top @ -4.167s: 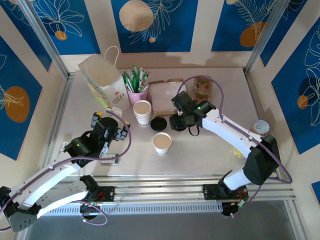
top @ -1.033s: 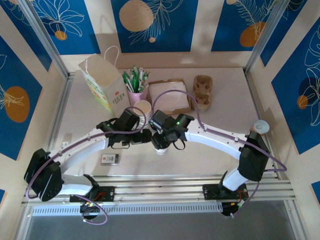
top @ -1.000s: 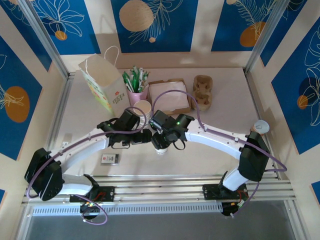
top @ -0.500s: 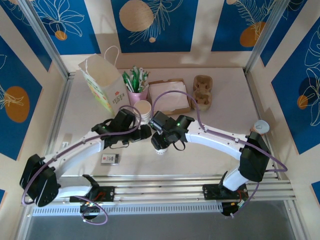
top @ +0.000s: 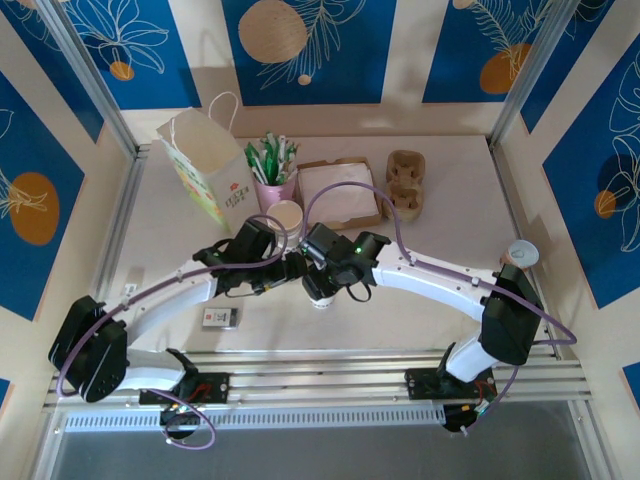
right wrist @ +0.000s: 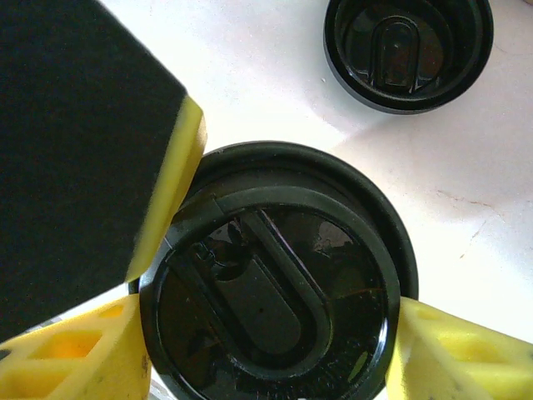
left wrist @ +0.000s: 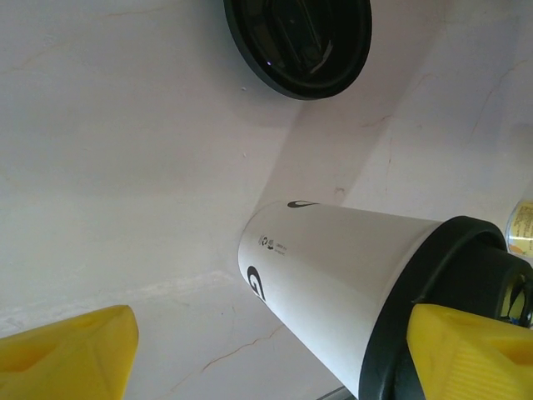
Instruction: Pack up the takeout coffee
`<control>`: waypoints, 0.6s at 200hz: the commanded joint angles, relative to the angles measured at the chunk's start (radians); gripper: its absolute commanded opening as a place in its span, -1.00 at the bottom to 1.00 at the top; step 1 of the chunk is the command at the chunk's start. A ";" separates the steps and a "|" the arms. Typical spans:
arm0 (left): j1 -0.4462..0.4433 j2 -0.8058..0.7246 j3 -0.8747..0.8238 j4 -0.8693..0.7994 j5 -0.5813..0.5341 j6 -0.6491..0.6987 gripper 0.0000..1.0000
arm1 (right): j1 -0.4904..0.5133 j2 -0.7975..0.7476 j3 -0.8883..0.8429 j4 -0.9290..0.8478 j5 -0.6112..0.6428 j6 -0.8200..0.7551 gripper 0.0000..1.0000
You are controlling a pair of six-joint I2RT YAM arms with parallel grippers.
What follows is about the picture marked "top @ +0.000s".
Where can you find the right aluminium post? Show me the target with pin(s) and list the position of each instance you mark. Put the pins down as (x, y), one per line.
(531, 65)

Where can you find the aluminium side rail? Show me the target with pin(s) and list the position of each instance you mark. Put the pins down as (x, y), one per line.
(503, 175)
(127, 200)

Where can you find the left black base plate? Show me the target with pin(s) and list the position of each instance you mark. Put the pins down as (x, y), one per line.
(215, 387)

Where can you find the right black connector box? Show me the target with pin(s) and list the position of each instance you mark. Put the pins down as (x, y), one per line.
(465, 417)

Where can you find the printed paper carrier bag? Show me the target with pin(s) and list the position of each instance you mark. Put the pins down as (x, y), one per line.
(220, 160)

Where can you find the pink straw holder cup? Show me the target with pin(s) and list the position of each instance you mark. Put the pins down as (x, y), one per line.
(272, 192)

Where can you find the black connector box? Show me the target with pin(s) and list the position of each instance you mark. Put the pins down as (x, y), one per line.
(180, 417)
(465, 417)

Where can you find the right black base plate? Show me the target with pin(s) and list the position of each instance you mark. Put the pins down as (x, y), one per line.
(420, 382)

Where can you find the left aluminium post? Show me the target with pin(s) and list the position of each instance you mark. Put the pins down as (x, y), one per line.
(86, 65)

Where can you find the left black connector box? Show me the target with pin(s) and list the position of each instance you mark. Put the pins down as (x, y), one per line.
(180, 417)

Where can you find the paper cup at right edge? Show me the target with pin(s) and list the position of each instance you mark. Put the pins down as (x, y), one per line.
(520, 252)

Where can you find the aluminium post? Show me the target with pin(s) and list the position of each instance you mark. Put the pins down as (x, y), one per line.
(86, 65)
(531, 65)

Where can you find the small white card packet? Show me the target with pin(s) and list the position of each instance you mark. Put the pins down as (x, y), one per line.
(220, 317)

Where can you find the white paper cup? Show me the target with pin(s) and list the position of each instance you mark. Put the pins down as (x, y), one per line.
(322, 303)
(292, 216)

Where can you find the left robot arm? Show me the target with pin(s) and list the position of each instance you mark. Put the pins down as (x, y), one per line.
(165, 300)

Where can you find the brown cardboard napkin box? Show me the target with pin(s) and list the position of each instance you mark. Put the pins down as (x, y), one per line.
(367, 219)

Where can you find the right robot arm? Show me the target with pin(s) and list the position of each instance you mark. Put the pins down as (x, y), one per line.
(435, 285)

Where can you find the right aluminium side rail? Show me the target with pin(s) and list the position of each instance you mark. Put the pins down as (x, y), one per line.
(503, 175)

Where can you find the green wrapped straw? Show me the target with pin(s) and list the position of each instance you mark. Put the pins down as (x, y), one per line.
(252, 159)
(265, 160)
(272, 150)

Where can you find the aluminium front rail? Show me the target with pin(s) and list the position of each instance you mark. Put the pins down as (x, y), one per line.
(320, 375)

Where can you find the white wrapped straw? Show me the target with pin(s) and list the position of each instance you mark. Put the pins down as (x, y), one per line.
(283, 152)
(292, 159)

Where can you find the left aluminium side rail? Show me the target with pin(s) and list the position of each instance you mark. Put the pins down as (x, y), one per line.
(127, 200)

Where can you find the white paper napkins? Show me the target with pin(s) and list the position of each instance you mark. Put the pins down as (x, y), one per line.
(345, 200)

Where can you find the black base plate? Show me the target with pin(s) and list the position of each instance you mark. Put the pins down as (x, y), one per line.
(420, 382)
(215, 387)

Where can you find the grey metal panel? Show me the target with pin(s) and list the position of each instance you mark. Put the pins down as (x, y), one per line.
(320, 455)

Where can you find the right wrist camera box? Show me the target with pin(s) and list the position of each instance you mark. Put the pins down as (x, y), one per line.
(303, 246)

